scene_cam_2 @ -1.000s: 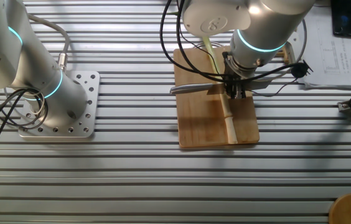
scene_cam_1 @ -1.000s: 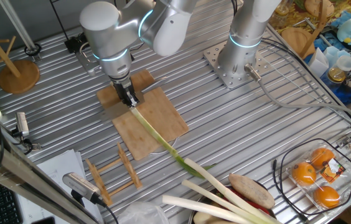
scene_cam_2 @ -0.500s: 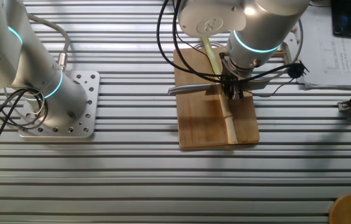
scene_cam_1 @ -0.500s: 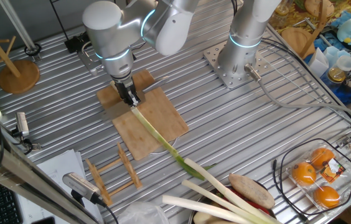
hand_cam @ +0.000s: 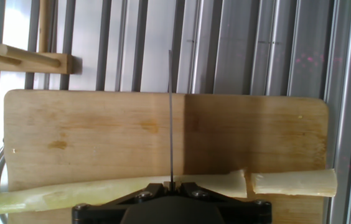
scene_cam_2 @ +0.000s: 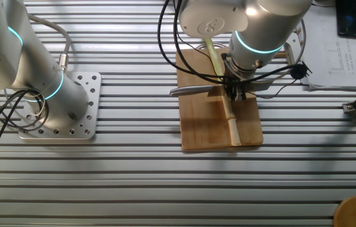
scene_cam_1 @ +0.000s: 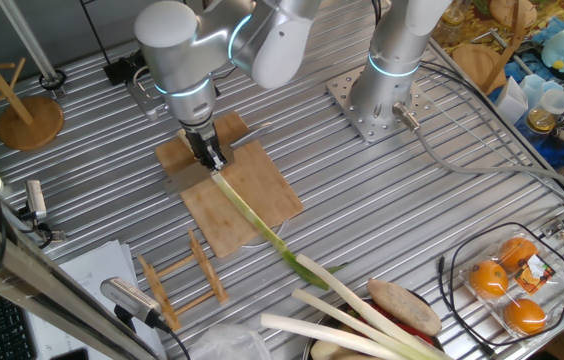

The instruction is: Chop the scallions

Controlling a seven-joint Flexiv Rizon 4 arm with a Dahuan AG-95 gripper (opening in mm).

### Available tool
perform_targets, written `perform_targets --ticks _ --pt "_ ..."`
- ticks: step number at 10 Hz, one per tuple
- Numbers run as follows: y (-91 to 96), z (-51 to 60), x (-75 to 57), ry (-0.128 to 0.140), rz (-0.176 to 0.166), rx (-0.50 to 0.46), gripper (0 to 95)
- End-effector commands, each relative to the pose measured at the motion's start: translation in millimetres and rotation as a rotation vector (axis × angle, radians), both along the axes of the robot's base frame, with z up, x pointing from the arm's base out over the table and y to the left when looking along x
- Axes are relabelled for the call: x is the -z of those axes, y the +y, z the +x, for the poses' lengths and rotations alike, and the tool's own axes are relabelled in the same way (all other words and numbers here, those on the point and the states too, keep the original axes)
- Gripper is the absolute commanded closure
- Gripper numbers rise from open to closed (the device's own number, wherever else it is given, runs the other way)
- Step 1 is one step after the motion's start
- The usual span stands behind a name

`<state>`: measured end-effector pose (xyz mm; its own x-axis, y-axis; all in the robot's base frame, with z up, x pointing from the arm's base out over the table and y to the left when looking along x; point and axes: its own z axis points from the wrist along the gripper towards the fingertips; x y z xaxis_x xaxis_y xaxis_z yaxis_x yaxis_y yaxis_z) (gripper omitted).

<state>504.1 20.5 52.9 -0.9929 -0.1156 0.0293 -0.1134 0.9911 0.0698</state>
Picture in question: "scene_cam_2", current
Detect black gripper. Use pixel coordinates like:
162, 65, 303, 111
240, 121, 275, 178
224, 77, 248, 103

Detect steel cleaver knife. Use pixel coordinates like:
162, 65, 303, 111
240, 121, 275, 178
169, 78, 275, 98

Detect short white scallion piece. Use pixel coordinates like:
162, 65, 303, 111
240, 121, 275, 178
221, 94, 237, 121

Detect white scallion root end piece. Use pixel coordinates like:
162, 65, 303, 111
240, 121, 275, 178
227, 118, 242, 147

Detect long scallion with green top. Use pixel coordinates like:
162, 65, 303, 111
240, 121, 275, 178
203, 37, 227, 79

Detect wooden cutting board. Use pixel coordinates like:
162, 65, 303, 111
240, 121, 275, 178
175, 47, 264, 151

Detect wooden knife rack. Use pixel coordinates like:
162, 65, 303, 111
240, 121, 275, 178
272, 26, 304, 60

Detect white paper sheets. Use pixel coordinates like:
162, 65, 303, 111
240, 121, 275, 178
300, 6, 356, 92

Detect black smartphone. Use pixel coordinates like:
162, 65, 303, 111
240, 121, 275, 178
335, 0, 356, 38

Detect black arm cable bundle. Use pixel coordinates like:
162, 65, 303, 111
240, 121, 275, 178
157, 0, 313, 100

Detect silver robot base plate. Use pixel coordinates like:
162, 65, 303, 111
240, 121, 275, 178
18, 71, 102, 141

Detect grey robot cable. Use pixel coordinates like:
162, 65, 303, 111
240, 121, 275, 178
26, 13, 72, 74

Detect black cables at robot base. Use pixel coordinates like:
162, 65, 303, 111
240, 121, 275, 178
0, 89, 50, 161

